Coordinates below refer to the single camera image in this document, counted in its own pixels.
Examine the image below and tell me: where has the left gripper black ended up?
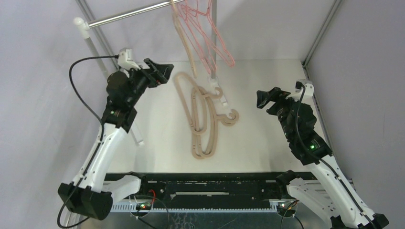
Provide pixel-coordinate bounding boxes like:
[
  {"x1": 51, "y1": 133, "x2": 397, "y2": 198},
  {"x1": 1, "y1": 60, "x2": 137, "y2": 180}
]
[{"x1": 125, "y1": 59, "x2": 173, "y2": 106}]

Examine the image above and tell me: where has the beige hanger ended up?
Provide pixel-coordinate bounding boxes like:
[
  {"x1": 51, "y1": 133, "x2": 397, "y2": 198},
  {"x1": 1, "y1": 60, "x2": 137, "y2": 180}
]
[
  {"x1": 174, "y1": 72, "x2": 223, "y2": 135},
  {"x1": 170, "y1": 0, "x2": 197, "y2": 79},
  {"x1": 188, "y1": 86, "x2": 240, "y2": 159}
]

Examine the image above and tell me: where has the pink wire hanger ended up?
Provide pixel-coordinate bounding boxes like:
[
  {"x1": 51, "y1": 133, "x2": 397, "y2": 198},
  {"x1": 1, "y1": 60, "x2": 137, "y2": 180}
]
[
  {"x1": 174, "y1": 0, "x2": 216, "y2": 74},
  {"x1": 180, "y1": 0, "x2": 228, "y2": 72},
  {"x1": 206, "y1": 0, "x2": 235, "y2": 72},
  {"x1": 186, "y1": 0, "x2": 235, "y2": 69}
]

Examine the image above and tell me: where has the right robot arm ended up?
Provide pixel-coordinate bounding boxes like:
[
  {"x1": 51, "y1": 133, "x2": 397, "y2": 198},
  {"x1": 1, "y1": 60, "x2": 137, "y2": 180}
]
[{"x1": 256, "y1": 86, "x2": 389, "y2": 229}]

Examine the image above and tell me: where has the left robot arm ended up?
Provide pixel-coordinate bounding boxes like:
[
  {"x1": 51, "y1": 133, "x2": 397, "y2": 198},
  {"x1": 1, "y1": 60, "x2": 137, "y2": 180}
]
[{"x1": 58, "y1": 58, "x2": 174, "y2": 220}]

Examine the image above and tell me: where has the metal clothes rack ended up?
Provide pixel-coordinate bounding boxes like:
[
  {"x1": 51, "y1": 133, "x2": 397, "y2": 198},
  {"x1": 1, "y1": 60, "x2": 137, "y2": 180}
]
[{"x1": 72, "y1": 0, "x2": 228, "y2": 146}]

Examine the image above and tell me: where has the right circuit board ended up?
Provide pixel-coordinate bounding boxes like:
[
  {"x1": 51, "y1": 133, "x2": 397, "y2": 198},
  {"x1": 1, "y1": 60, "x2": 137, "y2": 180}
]
[{"x1": 277, "y1": 204, "x2": 296, "y2": 218}]

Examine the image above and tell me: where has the circuit board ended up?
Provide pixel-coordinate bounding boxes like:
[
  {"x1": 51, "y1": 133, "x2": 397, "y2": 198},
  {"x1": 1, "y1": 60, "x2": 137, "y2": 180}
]
[
  {"x1": 136, "y1": 202, "x2": 153, "y2": 212},
  {"x1": 277, "y1": 204, "x2": 296, "y2": 218}
]

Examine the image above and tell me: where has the left circuit board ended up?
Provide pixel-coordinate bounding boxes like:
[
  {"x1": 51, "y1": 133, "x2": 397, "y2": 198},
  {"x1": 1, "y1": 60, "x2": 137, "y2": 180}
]
[{"x1": 136, "y1": 202, "x2": 153, "y2": 212}]

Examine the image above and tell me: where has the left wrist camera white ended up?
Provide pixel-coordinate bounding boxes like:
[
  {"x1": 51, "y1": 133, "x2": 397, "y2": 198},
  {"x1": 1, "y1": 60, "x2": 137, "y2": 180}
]
[{"x1": 117, "y1": 48, "x2": 141, "y2": 70}]

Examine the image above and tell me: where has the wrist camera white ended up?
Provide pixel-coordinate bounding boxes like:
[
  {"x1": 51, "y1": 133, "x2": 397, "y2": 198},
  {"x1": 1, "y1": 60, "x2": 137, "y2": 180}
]
[
  {"x1": 117, "y1": 48, "x2": 141, "y2": 70},
  {"x1": 286, "y1": 79, "x2": 314, "y2": 102}
]

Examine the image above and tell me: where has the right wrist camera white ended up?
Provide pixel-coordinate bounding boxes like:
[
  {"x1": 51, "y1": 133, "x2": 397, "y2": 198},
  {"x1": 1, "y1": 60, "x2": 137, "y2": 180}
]
[{"x1": 286, "y1": 79, "x2": 314, "y2": 102}]

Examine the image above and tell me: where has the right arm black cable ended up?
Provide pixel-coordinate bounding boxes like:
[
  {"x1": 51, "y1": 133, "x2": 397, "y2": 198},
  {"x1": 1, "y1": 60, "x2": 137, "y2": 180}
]
[{"x1": 294, "y1": 83, "x2": 377, "y2": 229}]

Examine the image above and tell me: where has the aluminium frame structure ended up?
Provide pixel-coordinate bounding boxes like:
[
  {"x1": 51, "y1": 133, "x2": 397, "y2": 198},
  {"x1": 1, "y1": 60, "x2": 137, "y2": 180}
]
[{"x1": 62, "y1": 0, "x2": 369, "y2": 229}]

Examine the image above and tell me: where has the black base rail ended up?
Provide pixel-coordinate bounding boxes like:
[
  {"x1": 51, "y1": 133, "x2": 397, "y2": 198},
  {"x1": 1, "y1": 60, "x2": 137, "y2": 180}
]
[{"x1": 124, "y1": 172, "x2": 293, "y2": 211}]

